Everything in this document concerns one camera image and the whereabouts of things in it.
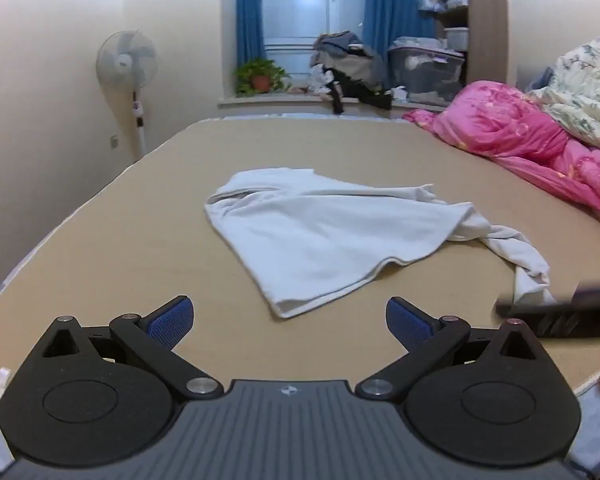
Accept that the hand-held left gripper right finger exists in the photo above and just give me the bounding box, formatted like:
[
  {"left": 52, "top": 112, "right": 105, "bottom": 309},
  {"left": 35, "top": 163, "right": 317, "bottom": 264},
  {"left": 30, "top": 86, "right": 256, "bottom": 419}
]
[{"left": 355, "top": 296, "right": 563, "bottom": 401}]

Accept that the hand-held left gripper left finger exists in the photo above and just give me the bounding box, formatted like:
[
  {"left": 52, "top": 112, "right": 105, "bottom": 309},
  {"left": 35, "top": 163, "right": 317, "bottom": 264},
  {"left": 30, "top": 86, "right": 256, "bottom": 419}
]
[{"left": 17, "top": 296, "right": 224, "bottom": 401}]

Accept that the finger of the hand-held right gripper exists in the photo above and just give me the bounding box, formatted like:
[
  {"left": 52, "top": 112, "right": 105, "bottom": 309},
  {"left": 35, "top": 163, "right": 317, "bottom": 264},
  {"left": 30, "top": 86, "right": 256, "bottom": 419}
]
[{"left": 495, "top": 282, "right": 600, "bottom": 341}]

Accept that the white shirt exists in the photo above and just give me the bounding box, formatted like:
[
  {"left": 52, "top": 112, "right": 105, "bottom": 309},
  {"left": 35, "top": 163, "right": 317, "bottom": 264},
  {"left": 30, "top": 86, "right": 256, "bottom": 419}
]
[{"left": 203, "top": 167, "right": 552, "bottom": 320}]

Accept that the pile of dark clothes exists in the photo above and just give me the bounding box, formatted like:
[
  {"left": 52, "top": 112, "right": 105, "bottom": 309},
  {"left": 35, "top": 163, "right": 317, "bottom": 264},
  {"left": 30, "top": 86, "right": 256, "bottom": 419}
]
[{"left": 307, "top": 31, "right": 393, "bottom": 115}]

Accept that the pink quilt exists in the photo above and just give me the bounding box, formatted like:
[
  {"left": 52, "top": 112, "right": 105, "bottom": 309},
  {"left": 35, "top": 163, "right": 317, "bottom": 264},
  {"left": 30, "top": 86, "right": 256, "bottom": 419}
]
[{"left": 402, "top": 80, "right": 600, "bottom": 233}]

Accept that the white floral quilt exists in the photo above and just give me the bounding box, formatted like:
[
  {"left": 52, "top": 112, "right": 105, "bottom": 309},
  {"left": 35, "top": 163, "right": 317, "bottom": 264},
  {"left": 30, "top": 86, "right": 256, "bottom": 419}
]
[{"left": 527, "top": 36, "right": 600, "bottom": 153}]

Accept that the blue grey cloth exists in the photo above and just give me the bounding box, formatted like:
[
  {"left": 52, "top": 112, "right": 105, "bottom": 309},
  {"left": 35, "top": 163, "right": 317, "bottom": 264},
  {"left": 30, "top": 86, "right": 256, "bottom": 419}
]
[{"left": 528, "top": 66, "right": 557, "bottom": 93}]

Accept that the clear plastic storage bin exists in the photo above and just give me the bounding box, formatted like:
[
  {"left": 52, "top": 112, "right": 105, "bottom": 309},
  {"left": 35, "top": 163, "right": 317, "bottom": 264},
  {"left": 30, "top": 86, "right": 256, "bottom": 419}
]
[{"left": 387, "top": 36, "right": 467, "bottom": 107}]

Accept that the potted green plant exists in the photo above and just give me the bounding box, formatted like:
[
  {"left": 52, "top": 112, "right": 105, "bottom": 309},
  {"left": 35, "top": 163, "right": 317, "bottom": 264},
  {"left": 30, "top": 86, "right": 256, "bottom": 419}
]
[{"left": 234, "top": 58, "right": 291, "bottom": 98}]

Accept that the white standing fan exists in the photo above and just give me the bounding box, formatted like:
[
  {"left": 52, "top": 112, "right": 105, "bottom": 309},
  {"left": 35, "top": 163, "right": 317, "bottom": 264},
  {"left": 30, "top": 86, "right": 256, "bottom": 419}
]
[{"left": 96, "top": 30, "right": 159, "bottom": 162}]

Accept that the white plastic basket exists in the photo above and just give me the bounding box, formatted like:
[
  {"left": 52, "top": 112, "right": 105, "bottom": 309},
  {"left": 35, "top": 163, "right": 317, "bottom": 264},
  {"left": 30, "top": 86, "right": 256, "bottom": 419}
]
[{"left": 444, "top": 26, "right": 469, "bottom": 52}]

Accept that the wooden wardrobe shelf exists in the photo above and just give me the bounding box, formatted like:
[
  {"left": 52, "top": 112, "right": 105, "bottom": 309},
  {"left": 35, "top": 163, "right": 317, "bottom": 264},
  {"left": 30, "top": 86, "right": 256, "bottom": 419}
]
[{"left": 432, "top": 0, "right": 511, "bottom": 92}]

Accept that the blue curtain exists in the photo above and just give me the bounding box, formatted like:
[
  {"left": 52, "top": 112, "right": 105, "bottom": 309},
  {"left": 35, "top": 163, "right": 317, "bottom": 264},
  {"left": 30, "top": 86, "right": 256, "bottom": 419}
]
[
  {"left": 362, "top": 0, "right": 436, "bottom": 78},
  {"left": 236, "top": 0, "right": 267, "bottom": 67}
]

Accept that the window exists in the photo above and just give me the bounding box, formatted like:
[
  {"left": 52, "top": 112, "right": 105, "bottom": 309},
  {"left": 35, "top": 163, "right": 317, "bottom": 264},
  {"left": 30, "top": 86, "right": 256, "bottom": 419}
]
[{"left": 261, "top": 0, "right": 368, "bottom": 78}]

